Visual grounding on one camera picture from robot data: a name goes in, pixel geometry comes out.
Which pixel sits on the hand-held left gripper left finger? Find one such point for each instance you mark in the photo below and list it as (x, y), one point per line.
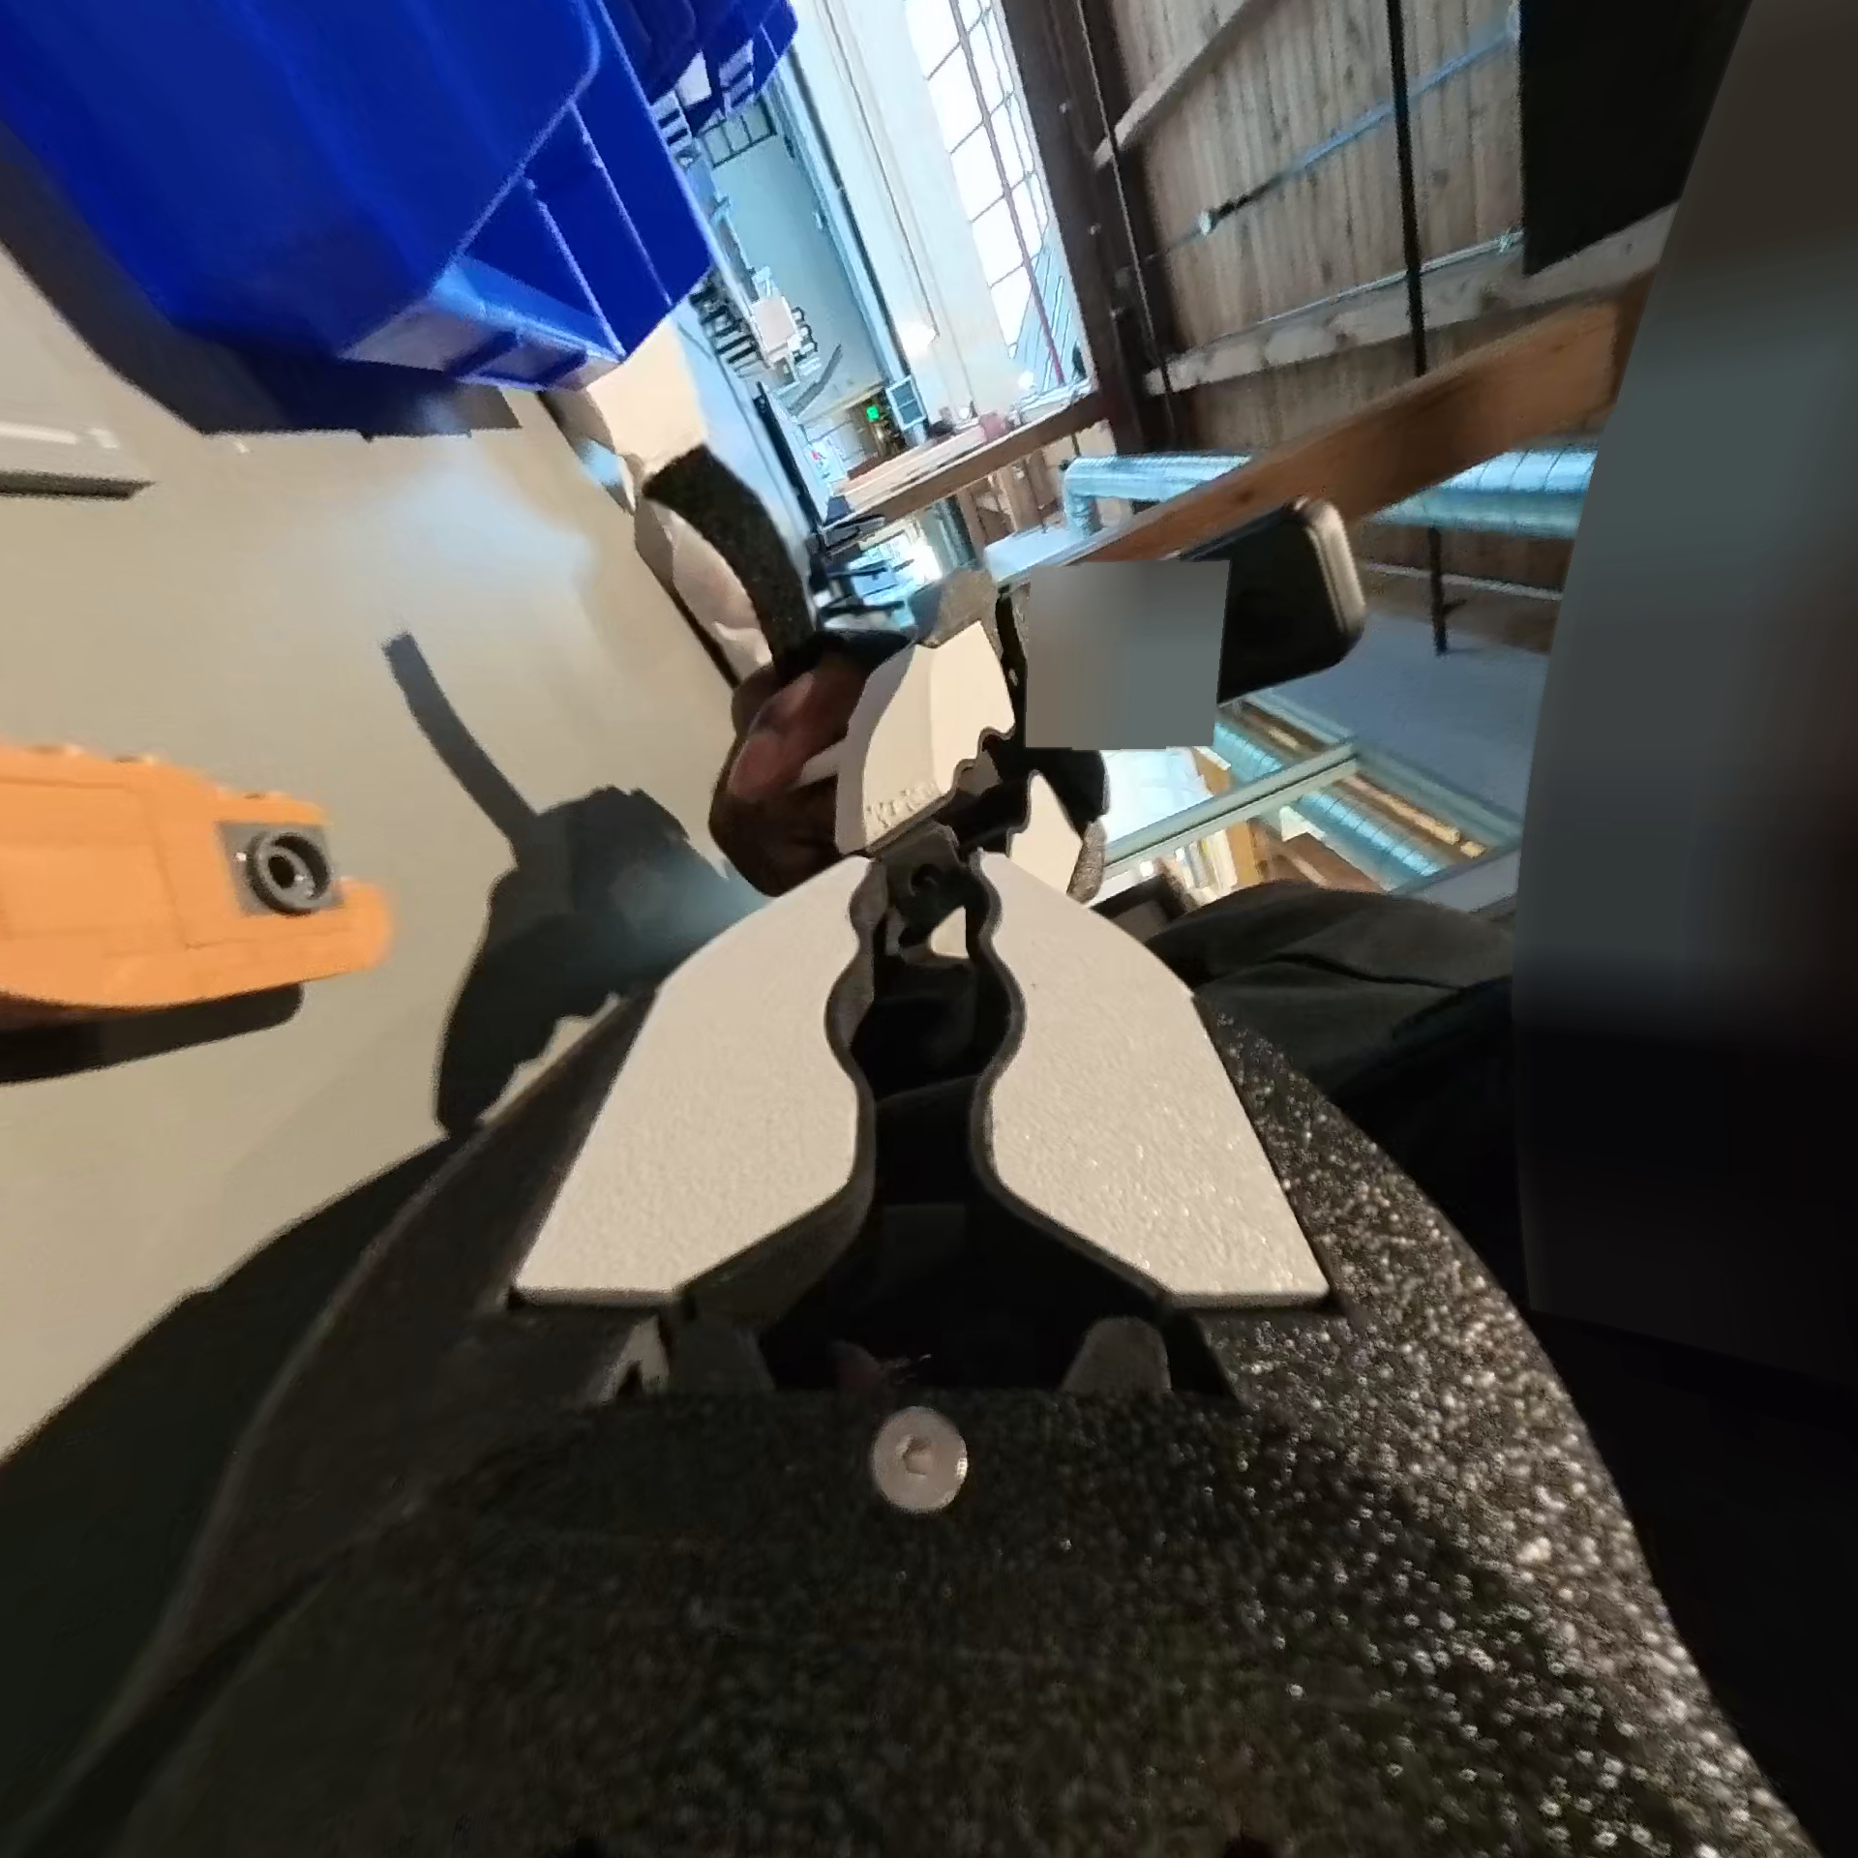
(710, 1134)

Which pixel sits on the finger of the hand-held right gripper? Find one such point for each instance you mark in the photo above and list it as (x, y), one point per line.
(915, 739)
(1089, 860)

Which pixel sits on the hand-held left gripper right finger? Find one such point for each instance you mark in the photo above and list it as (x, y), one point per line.
(1147, 1147)

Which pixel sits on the small black toy brick piece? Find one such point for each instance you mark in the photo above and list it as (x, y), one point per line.
(924, 885)

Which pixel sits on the orange toy brick model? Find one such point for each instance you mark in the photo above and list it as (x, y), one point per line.
(115, 873)

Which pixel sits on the large blue plastic bin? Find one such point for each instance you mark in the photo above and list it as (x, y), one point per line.
(291, 145)

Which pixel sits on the person's right hand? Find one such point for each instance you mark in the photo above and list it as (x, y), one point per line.
(777, 784)

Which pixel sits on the person's black jacket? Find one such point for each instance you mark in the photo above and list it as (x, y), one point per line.
(1351, 987)

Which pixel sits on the stack of blue plastic bins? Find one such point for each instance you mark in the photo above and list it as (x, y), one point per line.
(727, 59)

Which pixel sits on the silver ventilation duct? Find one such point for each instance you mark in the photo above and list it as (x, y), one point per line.
(1305, 479)

